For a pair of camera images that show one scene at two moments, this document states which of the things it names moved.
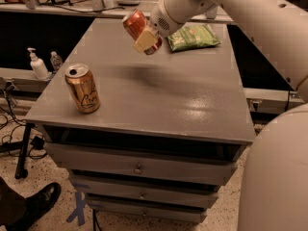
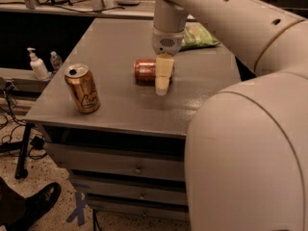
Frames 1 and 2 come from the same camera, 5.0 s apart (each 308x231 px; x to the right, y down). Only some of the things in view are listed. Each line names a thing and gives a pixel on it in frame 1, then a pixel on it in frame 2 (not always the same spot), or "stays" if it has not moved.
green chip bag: [192, 37] stays
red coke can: [134, 22] -> [144, 70]
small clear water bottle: [56, 61] stays
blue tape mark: [80, 210] stays
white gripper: [165, 19] -> [167, 42]
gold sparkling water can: [83, 88] stays
